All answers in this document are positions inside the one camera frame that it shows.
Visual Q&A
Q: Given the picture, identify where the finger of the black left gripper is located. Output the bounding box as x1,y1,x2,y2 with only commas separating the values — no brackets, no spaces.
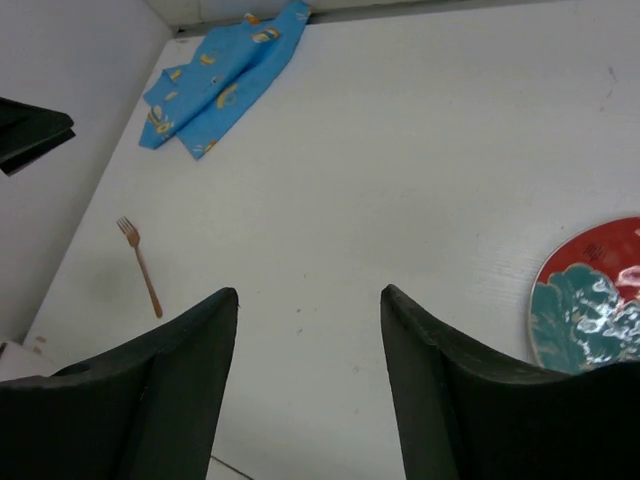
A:
0,98,75,176

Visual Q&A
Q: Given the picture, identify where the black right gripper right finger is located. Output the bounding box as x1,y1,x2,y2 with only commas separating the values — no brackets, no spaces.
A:
380,285,639,479

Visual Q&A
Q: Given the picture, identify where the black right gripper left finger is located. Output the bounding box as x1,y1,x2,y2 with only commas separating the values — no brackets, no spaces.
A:
1,288,238,479

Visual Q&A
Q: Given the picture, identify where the blue space-print cloth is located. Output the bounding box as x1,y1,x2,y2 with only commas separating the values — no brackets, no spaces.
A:
139,1,311,159

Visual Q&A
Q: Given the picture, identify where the copper fork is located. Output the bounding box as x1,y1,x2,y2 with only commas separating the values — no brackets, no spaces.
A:
117,217,163,319

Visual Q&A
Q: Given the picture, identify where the red and teal plate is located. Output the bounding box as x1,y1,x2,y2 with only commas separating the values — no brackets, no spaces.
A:
527,216,639,374

